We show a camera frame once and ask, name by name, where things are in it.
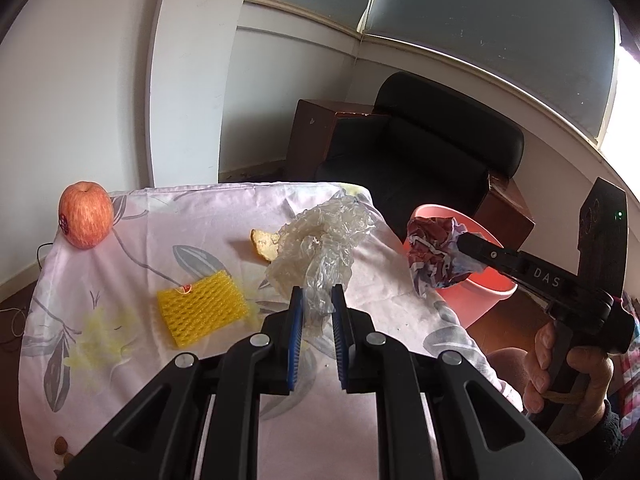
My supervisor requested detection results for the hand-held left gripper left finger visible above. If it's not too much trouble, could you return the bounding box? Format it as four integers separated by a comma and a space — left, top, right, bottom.
75, 285, 306, 480

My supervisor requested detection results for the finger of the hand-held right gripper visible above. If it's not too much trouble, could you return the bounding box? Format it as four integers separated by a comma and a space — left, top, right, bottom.
457, 232, 527, 282

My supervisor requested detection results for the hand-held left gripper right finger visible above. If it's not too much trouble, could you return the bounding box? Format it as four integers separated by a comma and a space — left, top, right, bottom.
330, 284, 583, 480

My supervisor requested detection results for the pink plastic bin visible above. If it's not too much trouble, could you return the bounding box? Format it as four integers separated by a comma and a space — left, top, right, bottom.
402, 203, 518, 331

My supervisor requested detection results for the maroon foil wrapper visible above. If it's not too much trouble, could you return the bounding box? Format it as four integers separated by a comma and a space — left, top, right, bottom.
406, 216, 483, 298

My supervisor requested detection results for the clear plastic wrap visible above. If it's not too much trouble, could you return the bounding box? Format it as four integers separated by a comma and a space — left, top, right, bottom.
265, 195, 378, 341

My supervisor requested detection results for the person's right forearm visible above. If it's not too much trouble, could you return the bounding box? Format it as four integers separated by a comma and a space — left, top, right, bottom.
550, 400, 636, 480

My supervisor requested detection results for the person's right hand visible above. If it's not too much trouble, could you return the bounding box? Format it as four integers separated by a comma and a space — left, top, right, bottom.
522, 320, 616, 445

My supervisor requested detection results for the dark wooden side table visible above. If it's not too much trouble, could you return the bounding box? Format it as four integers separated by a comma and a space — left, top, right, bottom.
472, 172, 536, 251
285, 99, 391, 181

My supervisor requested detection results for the orange peel piece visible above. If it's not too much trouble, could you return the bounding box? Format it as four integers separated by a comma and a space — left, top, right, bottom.
250, 228, 282, 263

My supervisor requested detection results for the yellow foam fruit net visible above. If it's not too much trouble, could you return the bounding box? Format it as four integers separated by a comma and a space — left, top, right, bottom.
156, 270, 251, 350

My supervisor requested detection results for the person's leg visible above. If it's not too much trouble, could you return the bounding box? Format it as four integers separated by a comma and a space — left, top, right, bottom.
487, 347, 538, 413

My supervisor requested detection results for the pink plaid cloth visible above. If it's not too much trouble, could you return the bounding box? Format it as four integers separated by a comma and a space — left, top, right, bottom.
612, 295, 640, 426

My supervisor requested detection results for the black armchair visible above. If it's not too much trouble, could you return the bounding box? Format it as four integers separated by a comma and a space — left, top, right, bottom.
314, 71, 525, 218

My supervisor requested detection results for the floral pink tablecloth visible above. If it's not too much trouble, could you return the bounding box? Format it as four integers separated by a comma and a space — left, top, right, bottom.
19, 182, 523, 480

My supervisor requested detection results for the red apple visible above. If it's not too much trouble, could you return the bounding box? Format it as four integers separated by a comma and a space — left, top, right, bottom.
58, 181, 114, 251

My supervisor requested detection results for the window roller blind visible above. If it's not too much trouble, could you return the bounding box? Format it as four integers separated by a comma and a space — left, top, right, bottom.
245, 0, 621, 146

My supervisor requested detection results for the pile of brown nuts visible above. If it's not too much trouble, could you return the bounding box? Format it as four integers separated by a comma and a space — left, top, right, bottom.
52, 435, 76, 471

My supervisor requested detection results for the black floor cable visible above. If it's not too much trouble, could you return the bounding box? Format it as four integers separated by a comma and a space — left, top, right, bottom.
0, 242, 53, 346

